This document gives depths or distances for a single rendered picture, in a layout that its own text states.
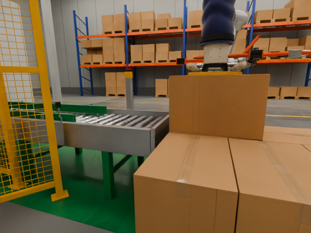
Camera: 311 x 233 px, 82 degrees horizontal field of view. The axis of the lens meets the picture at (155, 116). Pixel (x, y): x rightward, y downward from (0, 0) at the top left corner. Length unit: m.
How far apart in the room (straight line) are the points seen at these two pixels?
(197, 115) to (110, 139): 0.63
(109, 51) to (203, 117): 8.74
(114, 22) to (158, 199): 9.37
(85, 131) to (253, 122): 1.15
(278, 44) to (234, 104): 8.03
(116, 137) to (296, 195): 1.00
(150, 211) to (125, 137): 0.58
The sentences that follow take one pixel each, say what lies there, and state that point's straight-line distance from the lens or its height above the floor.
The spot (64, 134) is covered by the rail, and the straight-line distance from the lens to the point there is 1.58.
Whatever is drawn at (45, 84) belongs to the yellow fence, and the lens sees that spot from 1.48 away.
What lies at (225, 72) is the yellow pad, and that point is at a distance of 1.27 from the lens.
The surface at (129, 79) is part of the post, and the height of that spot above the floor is 0.92.
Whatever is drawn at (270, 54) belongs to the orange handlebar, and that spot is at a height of 1.07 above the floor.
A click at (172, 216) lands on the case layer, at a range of 0.82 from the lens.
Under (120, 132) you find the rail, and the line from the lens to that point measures 1.27.
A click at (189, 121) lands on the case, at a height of 0.63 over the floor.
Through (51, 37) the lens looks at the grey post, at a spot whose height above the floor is 1.74.
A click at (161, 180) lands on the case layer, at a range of 0.74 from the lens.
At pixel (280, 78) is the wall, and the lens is 10.55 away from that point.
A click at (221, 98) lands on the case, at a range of 1.22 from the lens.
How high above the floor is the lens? 0.93
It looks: 12 degrees down
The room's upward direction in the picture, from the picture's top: straight up
